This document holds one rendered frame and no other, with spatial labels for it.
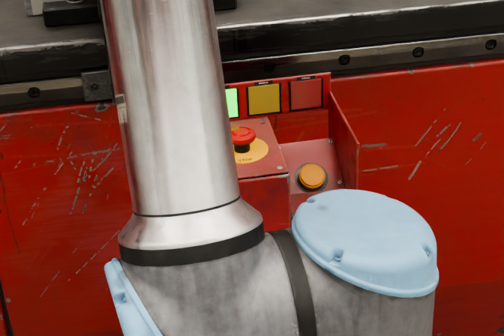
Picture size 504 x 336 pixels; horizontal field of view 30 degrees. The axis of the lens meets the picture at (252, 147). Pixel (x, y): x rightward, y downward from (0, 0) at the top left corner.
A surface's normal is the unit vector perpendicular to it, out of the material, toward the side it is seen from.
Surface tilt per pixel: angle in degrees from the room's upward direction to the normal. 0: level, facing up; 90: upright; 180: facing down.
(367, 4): 0
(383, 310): 89
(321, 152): 35
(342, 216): 7
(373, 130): 90
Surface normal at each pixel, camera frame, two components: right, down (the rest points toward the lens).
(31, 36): -0.04, -0.86
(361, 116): 0.15, 0.50
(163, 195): -0.26, 0.18
